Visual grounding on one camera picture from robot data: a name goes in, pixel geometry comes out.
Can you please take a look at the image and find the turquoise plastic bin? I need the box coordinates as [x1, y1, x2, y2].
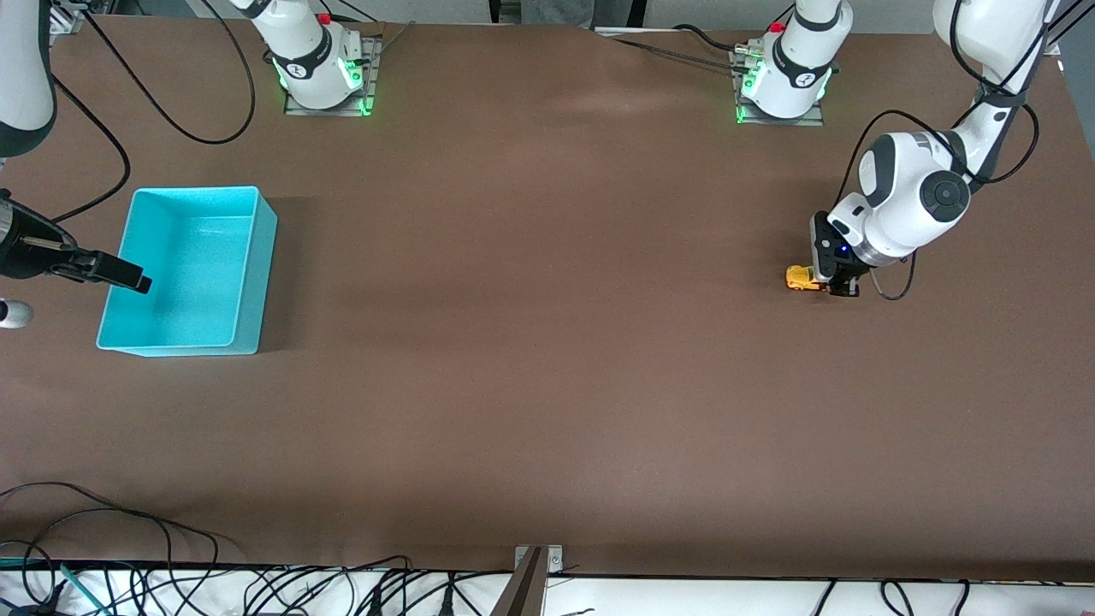
[96, 186, 279, 357]

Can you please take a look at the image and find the right arm short black cable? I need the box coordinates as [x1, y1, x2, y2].
[51, 75, 132, 223]

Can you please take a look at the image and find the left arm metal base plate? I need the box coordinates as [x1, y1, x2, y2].
[734, 47, 826, 127]

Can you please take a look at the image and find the right arm long black cable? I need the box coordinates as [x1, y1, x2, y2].
[81, 0, 257, 145]

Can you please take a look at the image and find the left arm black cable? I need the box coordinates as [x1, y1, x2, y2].
[843, 0, 1053, 300]

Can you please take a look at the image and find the long looping black cable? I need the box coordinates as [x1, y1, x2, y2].
[0, 482, 220, 591]

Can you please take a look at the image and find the thick black base cable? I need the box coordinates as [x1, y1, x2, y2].
[674, 23, 743, 54]

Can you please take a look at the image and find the thin black base cable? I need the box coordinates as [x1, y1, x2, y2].
[612, 38, 743, 73]

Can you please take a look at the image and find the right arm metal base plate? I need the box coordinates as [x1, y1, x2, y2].
[284, 34, 382, 118]

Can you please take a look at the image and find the teal cable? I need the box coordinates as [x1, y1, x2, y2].
[60, 563, 110, 616]

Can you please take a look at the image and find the thin grey base cable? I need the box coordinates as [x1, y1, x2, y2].
[364, 21, 417, 65]

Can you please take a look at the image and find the small metal mounting bracket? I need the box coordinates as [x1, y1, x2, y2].
[513, 545, 564, 574]

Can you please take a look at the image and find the tangled black cable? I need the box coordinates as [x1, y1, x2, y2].
[244, 556, 411, 616]

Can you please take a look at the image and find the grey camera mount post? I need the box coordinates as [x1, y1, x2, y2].
[489, 548, 547, 616]

